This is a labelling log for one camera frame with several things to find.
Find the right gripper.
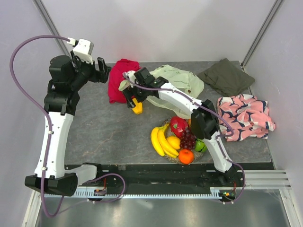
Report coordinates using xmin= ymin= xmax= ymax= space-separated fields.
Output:
xmin=122 ymin=81 xmax=149 ymax=108

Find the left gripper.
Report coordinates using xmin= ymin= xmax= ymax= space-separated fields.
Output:
xmin=70 ymin=50 xmax=111 ymax=90

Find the yellow bell pepper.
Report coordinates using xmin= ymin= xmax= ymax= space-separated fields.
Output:
xmin=132 ymin=98 xmax=143 ymax=115

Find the yellow banana bunch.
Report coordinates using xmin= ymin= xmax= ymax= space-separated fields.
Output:
xmin=151 ymin=123 xmax=178 ymax=158

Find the red dragon fruit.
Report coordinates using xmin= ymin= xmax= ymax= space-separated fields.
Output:
xmin=170 ymin=116 xmax=188 ymax=138

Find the pale green plastic bag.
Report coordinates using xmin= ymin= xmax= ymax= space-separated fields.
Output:
xmin=118 ymin=64 xmax=205 ymax=119

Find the yellow lemon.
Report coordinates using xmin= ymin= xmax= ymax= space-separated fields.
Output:
xmin=166 ymin=136 xmax=181 ymax=150

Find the red grape bunch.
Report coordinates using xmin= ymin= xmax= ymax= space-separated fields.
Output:
xmin=180 ymin=129 xmax=196 ymax=150

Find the orange tangerine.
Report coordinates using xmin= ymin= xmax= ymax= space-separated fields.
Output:
xmin=178 ymin=149 xmax=195 ymax=165

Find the olive green cloth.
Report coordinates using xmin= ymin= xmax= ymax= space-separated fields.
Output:
xmin=198 ymin=58 xmax=255 ymax=96

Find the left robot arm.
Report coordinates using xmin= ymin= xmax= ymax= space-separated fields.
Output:
xmin=25 ymin=55 xmax=111 ymax=196

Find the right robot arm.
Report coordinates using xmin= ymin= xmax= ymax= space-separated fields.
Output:
xmin=122 ymin=67 xmax=237 ymax=186

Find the red cloth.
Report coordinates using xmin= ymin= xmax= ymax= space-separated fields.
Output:
xmin=108 ymin=59 xmax=140 ymax=104

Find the speckled round plate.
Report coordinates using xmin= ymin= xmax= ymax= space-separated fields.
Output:
xmin=156 ymin=117 xmax=207 ymax=165

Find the pink patterned cloth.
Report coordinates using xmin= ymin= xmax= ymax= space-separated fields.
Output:
xmin=217 ymin=94 xmax=276 ymax=142

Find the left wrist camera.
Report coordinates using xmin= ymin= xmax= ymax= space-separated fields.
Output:
xmin=67 ymin=37 xmax=94 ymax=64

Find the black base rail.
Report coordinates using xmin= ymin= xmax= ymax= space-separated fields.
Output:
xmin=87 ymin=164 xmax=244 ymax=195

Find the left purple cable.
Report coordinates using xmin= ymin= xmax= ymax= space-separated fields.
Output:
xmin=9 ymin=35 xmax=71 ymax=218

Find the purple cable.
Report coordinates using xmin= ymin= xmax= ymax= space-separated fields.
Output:
xmin=123 ymin=73 xmax=247 ymax=204
xmin=9 ymin=35 xmax=71 ymax=218

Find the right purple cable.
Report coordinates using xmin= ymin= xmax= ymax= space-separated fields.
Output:
xmin=123 ymin=73 xmax=247 ymax=204

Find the white cable duct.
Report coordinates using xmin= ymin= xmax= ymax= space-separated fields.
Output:
xmin=44 ymin=186 xmax=237 ymax=200

